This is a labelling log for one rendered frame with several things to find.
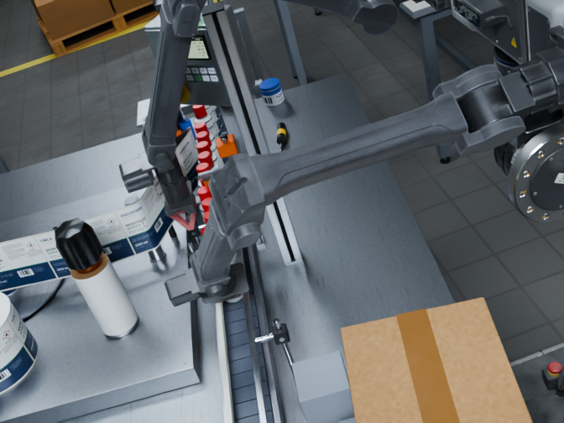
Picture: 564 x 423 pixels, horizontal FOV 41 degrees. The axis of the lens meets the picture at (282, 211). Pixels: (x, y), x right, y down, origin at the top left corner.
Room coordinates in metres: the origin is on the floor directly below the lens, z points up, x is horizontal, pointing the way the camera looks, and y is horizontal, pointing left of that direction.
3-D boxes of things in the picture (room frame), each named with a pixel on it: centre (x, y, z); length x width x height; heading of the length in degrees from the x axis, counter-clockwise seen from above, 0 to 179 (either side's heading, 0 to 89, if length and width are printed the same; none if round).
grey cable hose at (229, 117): (1.58, 0.05, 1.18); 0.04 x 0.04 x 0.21
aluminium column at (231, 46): (1.46, 0.01, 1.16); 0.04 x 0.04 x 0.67; 87
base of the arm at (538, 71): (0.90, -0.41, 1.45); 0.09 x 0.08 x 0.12; 4
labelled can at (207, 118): (1.91, 0.13, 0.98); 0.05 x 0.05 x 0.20
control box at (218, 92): (1.52, 0.07, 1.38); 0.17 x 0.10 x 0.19; 52
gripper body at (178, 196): (1.46, 0.21, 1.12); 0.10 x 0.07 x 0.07; 178
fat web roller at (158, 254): (1.57, 0.34, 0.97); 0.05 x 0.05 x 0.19
